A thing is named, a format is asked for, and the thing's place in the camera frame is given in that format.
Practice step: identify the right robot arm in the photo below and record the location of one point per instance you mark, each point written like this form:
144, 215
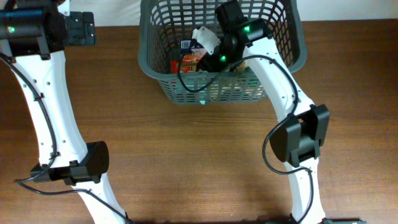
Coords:
301, 129

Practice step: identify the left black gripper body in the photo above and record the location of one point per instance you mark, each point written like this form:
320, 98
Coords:
79, 33

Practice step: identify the beige powder pouch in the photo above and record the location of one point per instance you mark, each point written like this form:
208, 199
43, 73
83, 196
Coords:
241, 85

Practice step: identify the orange spaghetti packet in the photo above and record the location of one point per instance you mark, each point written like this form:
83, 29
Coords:
189, 64

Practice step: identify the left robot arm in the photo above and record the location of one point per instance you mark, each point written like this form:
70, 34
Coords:
34, 35

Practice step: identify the blue Kleenex tissue pack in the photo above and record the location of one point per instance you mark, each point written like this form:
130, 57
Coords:
186, 46

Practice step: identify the grey plastic shopping basket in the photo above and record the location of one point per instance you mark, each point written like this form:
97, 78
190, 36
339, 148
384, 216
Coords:
164, 23

